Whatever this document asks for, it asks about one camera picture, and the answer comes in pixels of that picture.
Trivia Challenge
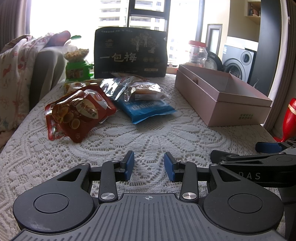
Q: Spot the blue seaweed snack bag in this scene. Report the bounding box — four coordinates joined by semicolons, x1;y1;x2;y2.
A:
116;99;176;125

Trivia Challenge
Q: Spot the red snack pouch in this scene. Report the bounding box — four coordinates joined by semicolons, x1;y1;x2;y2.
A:
45;85;117;143

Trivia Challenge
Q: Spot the clear bread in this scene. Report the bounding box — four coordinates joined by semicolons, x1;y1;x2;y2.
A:
124;81;171;102

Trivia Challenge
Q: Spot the small red snack packet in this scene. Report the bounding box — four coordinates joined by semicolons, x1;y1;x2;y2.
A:
64;78;103;94

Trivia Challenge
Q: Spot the red vase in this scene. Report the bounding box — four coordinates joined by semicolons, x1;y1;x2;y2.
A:
274;98;296;142

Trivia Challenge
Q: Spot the pink cardboard box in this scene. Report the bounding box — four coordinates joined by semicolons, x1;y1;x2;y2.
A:
175;65;272;127

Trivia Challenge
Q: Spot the silver foil snack packet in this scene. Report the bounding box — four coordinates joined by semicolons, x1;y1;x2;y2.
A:
100;76;135;101

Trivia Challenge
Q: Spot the grey washing machine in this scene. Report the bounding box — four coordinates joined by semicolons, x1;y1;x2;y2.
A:
222;45;257;83

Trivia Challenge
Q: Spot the black round pot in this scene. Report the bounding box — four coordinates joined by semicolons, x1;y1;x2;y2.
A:
205;51;223;71

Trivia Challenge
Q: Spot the white lace tablecloth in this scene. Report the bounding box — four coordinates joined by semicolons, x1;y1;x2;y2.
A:
1;75;273;240

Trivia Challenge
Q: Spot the large black snack bag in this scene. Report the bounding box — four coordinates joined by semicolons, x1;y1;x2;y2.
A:
94;27;168;78

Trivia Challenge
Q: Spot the clear jar red lid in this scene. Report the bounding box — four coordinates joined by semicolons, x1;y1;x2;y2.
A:
188;40;208;67

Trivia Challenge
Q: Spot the grey sofa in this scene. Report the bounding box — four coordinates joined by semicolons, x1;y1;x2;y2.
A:
29;46;67;109

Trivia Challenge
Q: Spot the floral blanket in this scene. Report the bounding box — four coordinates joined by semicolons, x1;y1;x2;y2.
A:
1;31;71;132

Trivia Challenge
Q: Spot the wall shelf with items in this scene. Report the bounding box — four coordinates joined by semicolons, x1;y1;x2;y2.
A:
244;0;261;25

